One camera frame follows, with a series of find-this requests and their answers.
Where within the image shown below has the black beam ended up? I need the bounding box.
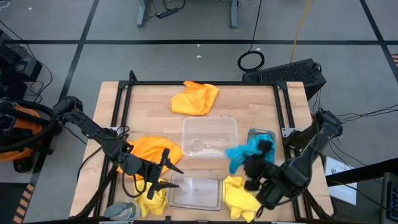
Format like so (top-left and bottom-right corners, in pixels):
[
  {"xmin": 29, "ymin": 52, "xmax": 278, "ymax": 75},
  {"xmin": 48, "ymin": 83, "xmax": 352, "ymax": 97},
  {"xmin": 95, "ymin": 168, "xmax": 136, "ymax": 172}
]
[{"xmin": 325, "ymin": 157, "xmax": 398, "ymax": 187}]

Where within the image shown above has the white paper sheet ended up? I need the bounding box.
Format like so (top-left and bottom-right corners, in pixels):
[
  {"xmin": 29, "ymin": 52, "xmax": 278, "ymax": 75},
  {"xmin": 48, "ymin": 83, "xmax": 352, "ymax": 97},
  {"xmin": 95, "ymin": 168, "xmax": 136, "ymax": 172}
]
[{"xmin": 324, "ymin": 155, "xmax": 358, "ymax": 206}]

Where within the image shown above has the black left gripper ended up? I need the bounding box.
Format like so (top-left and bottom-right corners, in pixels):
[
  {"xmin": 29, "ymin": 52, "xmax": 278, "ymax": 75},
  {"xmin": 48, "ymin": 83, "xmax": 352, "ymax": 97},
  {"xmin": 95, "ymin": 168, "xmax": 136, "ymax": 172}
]
[{"xmin": 119, "ymin": 147, "xmax": 185, "ymax": 200}]

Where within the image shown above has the black vacuum hose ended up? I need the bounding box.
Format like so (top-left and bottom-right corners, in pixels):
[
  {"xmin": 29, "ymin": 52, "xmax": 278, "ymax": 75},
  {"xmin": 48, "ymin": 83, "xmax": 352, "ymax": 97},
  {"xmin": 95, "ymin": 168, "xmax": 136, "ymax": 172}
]
[{"xmin": 0, "ymin": 99, "xmax": 63, "ymax": 153}]

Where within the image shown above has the pale blue microfiber towel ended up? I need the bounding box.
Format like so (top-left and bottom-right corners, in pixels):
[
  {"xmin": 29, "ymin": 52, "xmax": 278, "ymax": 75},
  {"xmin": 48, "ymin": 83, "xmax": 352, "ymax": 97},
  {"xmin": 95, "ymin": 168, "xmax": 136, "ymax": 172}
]
[{"xmin": 103, "ymin": 200, "xmax": 142, "ymax": 222}]

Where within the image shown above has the grey desk leg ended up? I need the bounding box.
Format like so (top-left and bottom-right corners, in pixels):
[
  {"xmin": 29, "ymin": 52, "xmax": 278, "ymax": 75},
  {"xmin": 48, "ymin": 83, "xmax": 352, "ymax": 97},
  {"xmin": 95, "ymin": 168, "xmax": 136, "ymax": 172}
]
[
  {"xmin": 229, "ymin": 0, "xmax": 240, "ymax": 29},
  {"xmin": 136, "ymin": 0, "xmax": 150, "ymax": 28}
]

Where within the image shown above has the black perforated computer case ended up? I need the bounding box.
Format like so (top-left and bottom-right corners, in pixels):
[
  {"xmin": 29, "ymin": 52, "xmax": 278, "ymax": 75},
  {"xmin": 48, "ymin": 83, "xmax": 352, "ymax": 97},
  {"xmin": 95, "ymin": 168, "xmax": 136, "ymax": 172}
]
[{"xmin": 241, "ymin": 58, "xmax": 327, "ymax": 101}]

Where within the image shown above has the orange microfiber towel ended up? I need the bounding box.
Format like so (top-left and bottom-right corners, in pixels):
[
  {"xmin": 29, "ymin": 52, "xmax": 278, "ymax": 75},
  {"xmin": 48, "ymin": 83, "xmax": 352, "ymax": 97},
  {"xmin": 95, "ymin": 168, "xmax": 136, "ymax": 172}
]
[
  {"xmin": 170, "ymin": 80, "xmax": 220, "ymax": 116},
  {"xmin": 116, "ymin": 136, "xmax": 184, "ymax": 181}
]

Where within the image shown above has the orange shop vacuum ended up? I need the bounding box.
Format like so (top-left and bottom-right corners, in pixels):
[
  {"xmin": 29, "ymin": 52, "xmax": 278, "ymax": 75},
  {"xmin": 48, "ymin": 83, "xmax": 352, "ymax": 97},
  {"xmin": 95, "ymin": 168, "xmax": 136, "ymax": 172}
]
[{"xmin": 0, "ymin": 98, "xmax": 55, "ymax": 174}]

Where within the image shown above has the black power strip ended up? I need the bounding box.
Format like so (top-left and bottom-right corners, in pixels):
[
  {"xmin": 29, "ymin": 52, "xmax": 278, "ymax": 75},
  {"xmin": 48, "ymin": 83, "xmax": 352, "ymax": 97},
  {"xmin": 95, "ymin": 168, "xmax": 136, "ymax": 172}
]
[{"xmin": 156, "ymin": 7, "xmax": 180, "ymax": 19}]

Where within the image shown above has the yellow microfiber towel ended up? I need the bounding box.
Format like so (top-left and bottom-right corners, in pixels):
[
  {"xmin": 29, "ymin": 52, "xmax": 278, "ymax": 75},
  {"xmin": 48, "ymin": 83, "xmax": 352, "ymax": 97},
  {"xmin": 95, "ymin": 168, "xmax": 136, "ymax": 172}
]
[
  {"xmin": 133, "ymin": 177, "xmax": 169, "ymax": 218},
  {"xmin": 223, "ymin": 175, "xmax": 262, "ymax": 223}
]

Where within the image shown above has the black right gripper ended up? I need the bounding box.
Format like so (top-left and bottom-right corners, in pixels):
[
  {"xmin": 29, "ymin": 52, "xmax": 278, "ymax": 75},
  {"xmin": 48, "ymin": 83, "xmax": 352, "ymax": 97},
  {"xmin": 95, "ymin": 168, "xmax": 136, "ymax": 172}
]
[{"xmin": 242, "ymin": 139, "xmax": 312, "ymax": 210}]

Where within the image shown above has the black equipment stack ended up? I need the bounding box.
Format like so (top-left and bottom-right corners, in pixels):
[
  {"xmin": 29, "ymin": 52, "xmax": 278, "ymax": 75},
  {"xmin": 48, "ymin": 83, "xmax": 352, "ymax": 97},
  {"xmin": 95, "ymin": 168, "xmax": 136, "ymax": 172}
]
[{"xmin": 0, "ymin": 29, "xmax": 44, "ymax": 100}]

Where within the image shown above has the black aluminium table frame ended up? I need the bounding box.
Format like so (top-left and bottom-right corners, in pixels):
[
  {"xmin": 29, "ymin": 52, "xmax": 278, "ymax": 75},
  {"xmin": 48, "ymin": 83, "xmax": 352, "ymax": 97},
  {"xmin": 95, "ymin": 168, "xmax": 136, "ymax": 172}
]
[{"xmin": 74, "ymin": 70, "xmax": 335, "ymax": 222}]

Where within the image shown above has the coiled black cable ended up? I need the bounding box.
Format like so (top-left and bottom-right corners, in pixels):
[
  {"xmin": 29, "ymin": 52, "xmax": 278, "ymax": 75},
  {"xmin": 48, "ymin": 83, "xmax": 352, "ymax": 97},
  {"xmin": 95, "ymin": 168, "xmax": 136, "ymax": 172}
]
[{"xmin": 237, "ymin": 0, "xmax": 266, "ymax": 73}]

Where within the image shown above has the grey control box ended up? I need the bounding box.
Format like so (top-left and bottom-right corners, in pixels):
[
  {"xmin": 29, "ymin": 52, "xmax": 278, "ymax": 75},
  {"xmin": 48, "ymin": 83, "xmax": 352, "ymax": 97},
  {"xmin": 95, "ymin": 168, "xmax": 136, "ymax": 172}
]
[{"xmin": 379, "ymin": 172, "xmax": 398, "ymax": 224}]

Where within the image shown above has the yellow cable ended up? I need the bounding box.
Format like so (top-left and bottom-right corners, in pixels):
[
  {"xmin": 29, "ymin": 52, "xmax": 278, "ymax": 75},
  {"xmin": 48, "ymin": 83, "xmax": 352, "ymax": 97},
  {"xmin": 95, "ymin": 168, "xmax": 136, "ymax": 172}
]
[{"xmin": 289, "ymin": 0, "xmax": 312, "ymax": 63}]

